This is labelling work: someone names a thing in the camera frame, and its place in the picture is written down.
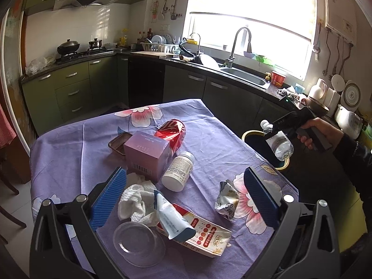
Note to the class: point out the green base cabinets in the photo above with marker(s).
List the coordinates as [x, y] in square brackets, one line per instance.
[72, 90]

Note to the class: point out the bright kitchen window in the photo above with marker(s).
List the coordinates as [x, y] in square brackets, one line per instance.
[250, 11]

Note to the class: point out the yellow-rimmed trash bin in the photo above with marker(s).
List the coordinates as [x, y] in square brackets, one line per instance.
[247, 135]

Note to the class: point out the small steel pot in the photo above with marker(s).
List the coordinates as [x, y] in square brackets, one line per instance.
[95, 44]

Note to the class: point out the steel kitchen sink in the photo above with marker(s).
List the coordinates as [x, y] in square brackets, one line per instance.
[244, 75]

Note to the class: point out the red instant noodle tub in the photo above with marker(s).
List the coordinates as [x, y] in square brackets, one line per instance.
[279, 78]

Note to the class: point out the small black faucet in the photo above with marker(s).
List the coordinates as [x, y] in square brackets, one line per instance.
[199, 42]

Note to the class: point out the black gas stove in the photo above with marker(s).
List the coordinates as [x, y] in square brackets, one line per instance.
[81, 55]

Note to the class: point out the crumpled white paper towel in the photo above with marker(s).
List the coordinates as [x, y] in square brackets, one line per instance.
[133, 200]

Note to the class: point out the small brown plastic tray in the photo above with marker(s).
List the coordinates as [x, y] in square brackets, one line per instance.
[117, 145]

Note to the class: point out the white dish by sink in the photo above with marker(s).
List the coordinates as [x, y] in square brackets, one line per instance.
[207, 60]

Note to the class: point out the wooden rolling pin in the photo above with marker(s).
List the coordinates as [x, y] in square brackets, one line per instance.
[184, 58]

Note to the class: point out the white and blue tube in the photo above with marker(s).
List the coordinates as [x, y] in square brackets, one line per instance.
[168, 218]

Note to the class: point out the red and white carton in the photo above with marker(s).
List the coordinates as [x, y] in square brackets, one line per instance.
[209, 238]

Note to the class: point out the black wok with lid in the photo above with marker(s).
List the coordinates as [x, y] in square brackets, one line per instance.
[68, 48]

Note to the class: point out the purple floral tablecloth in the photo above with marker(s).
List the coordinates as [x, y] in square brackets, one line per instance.
[209, 139]

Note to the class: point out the purple cardboard box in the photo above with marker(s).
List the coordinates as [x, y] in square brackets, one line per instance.
[145, 154]

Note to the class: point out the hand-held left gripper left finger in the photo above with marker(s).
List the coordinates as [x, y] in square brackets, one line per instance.
[109, 197]

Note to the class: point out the white pill bottle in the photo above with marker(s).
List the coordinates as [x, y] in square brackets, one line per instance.
[178, 171]

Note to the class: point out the white round lid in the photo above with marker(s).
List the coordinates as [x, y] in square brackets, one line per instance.
[338, 82]

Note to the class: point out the black frying pan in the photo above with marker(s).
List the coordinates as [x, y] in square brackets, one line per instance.
[187, 51]

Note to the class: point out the wooden cutting board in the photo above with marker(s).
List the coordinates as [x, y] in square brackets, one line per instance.
[151, 53]

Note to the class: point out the red checkered cloth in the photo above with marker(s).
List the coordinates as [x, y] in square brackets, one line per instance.
[7, 125]

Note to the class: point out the person's right hand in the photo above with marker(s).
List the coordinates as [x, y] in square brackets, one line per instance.
[325, 126]

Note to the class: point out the clear plastic bag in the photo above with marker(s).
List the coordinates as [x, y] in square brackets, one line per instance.
[37, 64]

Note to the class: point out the white rice cooker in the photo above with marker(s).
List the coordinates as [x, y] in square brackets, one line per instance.
[348, 119]

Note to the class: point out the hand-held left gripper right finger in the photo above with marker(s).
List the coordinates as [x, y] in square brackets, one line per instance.
[260, 197]

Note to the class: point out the blue cup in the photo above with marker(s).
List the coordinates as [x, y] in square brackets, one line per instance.
[299, 88]

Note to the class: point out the small yellow tap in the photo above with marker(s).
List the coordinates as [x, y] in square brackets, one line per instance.
[268, 77]

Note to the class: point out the crushed red soda can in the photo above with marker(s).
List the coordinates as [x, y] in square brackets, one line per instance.
[174, 130]

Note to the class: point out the yellow oil bottle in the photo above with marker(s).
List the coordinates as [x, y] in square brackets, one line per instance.
[124, 40]

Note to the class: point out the blue plastic bowl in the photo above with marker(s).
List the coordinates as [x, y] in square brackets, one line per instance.
[249, 54]

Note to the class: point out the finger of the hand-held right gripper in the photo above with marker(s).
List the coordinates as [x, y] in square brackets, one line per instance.
[270, 130]

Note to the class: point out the dark base cabinets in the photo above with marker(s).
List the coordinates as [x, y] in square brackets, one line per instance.
[180, 87]

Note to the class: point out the patterned round plate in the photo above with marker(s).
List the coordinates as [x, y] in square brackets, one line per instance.
[351, 96]

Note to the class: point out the dark metal bowl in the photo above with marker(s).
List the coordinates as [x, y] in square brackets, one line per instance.
[318, 107]

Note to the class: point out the white dish rack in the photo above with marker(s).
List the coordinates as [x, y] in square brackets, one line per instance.
[157, 47]

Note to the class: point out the hanging kitchen utensils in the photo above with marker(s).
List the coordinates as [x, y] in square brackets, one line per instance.
[167, 10]

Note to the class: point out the white jug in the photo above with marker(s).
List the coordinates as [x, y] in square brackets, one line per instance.
[316, 90]

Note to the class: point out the white wall water heater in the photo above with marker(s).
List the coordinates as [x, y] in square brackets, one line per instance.
[340, 11]

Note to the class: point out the green plastic basket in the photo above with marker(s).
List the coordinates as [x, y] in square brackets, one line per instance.
[264, 59]

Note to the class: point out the person's right forearm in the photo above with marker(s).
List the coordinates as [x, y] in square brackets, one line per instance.
[354, 157]

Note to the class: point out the condiment bottles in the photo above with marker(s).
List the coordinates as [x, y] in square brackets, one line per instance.
[145, 36]

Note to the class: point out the crumpled silver snack wrapper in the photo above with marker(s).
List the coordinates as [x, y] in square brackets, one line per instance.
[228, 200]

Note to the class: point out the clear plastic water bottle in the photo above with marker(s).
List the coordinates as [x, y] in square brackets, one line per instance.
[280, 146]

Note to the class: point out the white plates in rack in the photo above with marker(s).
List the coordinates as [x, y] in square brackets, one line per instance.
[161, 39]

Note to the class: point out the tall steel faucet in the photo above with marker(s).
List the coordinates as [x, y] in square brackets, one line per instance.
[235, 43]

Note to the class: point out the dark dish cloth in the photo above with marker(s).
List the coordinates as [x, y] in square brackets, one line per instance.
[284, 92]

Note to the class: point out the clear plastic lid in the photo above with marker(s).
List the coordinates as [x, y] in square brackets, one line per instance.
[128, 238]

